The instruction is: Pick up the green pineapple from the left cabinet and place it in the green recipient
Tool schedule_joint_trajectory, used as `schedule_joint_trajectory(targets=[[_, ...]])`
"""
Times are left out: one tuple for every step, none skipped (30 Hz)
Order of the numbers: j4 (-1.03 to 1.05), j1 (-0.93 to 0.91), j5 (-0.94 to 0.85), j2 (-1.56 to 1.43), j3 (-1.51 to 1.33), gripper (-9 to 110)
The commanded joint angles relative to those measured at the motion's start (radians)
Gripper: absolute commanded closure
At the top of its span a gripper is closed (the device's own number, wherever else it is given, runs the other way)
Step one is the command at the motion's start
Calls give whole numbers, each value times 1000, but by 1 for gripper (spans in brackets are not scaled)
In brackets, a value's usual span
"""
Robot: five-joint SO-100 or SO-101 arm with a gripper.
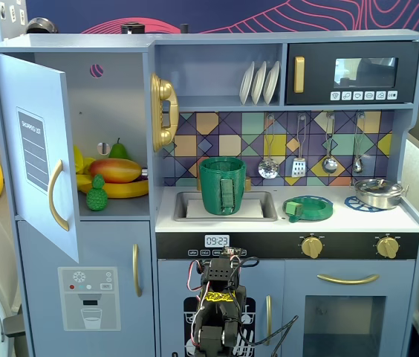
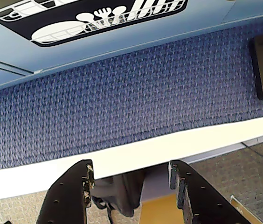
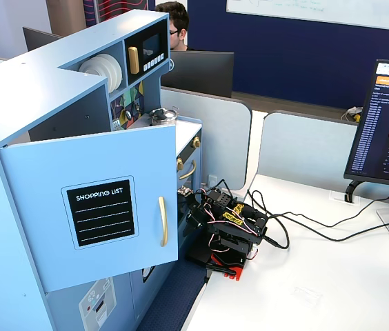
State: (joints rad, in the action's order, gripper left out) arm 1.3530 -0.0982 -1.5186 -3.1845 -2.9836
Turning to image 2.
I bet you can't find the grey fabric garment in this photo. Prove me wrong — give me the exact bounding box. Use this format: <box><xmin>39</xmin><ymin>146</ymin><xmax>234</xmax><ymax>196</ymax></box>
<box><xmin>91</xmin><ymin>173</ymin><xmax>145</xmax><ymax>218</ymax></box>

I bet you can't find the yellow wooden panel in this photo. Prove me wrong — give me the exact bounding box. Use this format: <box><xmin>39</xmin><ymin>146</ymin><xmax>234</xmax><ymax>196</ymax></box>
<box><xmin>140</xmin><ymin>193</ymin><xmax>179</xmax><ymax>224</ymax></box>

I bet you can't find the blue toy kitchen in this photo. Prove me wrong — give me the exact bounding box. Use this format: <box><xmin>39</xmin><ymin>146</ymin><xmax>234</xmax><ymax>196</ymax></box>
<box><xmin>0</xmin><ymin>0</ymin><xmax>263</xmax><ymax>94</ymax></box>

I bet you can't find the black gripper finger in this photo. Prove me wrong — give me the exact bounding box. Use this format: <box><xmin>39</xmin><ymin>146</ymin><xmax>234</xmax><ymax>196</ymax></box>
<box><xmin>168</xmin><ymin>160</ymin><xmax>248</xmax><ymax>224</ymax></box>
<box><xmin>35</xmin><ymin>159</ymin><xmax>96</xmax><ymax>224</ymax></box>

